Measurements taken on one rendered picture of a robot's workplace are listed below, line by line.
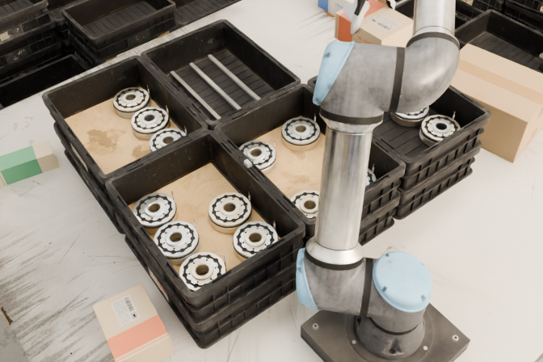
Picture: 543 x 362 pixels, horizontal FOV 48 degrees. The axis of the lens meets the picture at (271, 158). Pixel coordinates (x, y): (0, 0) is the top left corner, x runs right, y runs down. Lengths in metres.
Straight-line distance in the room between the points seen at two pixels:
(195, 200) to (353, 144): 0.55
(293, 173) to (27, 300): 0.72
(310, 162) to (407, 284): 0.51
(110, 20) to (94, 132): 1.16
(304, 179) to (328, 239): 0.40
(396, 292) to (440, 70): 0.42
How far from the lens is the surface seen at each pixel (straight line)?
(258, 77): 1.85
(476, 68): 1.90
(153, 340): 1.39
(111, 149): 1.69
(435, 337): 1.42
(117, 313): 1.44
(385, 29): 1.54
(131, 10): 2.89
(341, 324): 1.40
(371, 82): 1.05
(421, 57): 1.07
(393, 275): 1.21
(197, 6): 3.07
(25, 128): 2.05
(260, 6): 2.42
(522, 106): 1.81
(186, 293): 1.25
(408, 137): 1.68
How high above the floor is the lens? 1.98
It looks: 46 degrees down
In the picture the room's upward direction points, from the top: 2 degrees counter-clockwise
